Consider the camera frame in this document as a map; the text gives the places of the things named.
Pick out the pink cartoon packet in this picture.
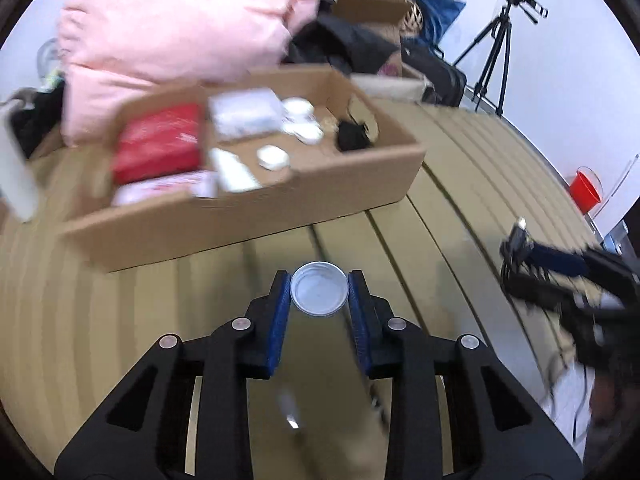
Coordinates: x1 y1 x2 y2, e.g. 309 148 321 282
111 170 217 207

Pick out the translucent plastic container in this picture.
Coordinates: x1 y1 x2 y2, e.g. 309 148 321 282
208 88 284 143

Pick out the right hand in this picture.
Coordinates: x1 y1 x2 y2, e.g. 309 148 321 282
589 372 639 426

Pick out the red bucket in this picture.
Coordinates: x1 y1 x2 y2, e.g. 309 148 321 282
568 166 603 214

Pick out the white tube bottle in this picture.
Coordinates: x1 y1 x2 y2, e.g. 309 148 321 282
209 148 262 193

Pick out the white small case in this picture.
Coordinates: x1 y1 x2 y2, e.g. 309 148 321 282
256 144 290 171

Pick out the black pouch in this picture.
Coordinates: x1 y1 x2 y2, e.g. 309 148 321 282
335 120 372 153

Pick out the white jar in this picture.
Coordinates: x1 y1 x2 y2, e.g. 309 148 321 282
281 98 314 122
292 122 323 145

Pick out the red box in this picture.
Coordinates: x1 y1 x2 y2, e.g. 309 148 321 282
111 103 202 185

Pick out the black bag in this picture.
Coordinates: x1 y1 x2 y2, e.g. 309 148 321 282
401 41 466 107

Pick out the brown cardboard tray box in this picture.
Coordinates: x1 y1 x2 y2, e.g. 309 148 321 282
61 65 426 272

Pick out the black jacket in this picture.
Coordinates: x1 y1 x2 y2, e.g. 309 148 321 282
283 13 399 75

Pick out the blue cloth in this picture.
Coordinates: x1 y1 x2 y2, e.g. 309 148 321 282
412 0 466 52

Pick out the white frosted bottle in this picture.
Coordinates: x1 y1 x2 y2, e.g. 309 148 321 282
0 100 40 223

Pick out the back cardboard box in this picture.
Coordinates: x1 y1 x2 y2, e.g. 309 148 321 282
332 0 426 79

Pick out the black camera tripod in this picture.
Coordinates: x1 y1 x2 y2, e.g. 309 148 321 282
454 0 549 117

